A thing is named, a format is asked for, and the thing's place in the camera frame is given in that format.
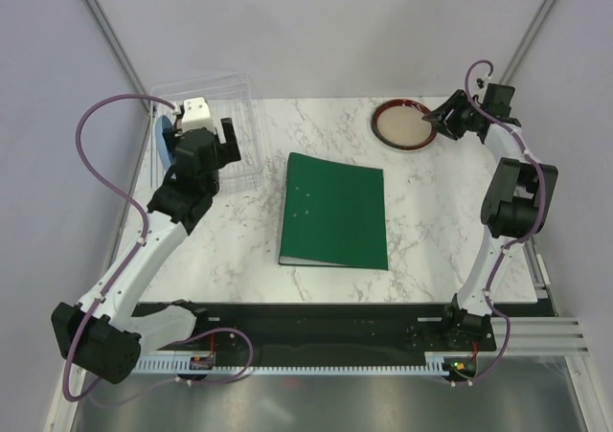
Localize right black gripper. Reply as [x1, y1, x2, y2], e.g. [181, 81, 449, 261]
[422, 90, 484, 142]

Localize light blue plate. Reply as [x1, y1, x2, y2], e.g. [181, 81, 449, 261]
[154, 115, 177, 172]

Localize dark red beige plate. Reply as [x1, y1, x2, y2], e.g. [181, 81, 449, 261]
[370, 99, 437, 151]

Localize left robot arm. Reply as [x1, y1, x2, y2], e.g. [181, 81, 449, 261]
[51, 118, 241, 384]

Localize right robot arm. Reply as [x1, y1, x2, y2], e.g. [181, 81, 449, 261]
[423, 84, 558, 350]

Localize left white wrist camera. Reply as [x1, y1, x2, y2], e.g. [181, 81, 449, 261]
[174, 97, 216, 132]

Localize white wire dish rack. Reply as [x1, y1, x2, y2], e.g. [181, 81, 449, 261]
[150, 71, 263, 194]

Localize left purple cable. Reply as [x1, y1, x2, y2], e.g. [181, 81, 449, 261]
[62, 94, 181, 402]

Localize green ring binder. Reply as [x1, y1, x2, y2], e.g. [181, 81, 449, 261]
[279, 152, 389, 270]

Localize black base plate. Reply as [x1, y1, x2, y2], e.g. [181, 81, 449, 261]
[167, 303, 496, 367]

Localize white slotted cable duct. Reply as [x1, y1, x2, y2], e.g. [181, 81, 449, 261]
[132, 352, 476, 376]

